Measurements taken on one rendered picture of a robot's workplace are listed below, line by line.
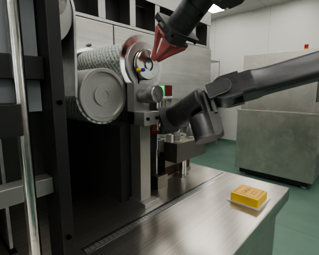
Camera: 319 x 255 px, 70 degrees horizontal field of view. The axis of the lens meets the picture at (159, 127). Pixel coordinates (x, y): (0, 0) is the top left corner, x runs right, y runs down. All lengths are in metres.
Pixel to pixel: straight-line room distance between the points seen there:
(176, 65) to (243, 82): 0.74
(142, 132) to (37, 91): 0.27
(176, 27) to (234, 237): 0.44
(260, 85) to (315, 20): 4.62
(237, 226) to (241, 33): 5.12
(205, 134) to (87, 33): 0.59
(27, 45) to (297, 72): 0.49
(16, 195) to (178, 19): 0.42
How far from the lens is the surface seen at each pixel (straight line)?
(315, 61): 0.57
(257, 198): 0.63
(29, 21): 0.37
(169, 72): 1.20
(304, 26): 5.15
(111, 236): 0.51
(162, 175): 0.68
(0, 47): 0.36
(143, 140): 0.56
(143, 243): 0.49
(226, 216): 0.58
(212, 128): 0.52
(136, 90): 0.55
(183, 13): 0.52
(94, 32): 0.93
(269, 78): 0.55
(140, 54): 0.58
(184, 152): 0.71
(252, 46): 5.36
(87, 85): 0.51
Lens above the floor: 1.19
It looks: 9 degrees down
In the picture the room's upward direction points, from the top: straight up
